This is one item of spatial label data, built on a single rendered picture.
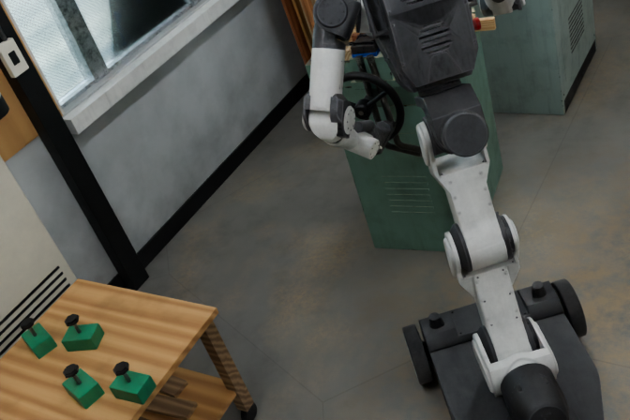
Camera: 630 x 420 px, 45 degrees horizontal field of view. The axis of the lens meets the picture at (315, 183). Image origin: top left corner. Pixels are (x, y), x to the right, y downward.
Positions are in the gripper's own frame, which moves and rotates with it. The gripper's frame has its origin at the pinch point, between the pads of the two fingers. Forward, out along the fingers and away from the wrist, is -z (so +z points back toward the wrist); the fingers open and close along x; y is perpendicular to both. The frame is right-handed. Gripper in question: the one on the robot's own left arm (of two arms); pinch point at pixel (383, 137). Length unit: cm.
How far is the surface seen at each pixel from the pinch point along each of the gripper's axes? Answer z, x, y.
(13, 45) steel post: 31, -38, 134
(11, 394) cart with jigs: 78, -112, 43
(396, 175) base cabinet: -39.8, -21.1, 0.3
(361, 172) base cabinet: -39.0, -27.3, 13.1
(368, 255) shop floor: -56, -62, -2
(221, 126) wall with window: -100, -69, 111
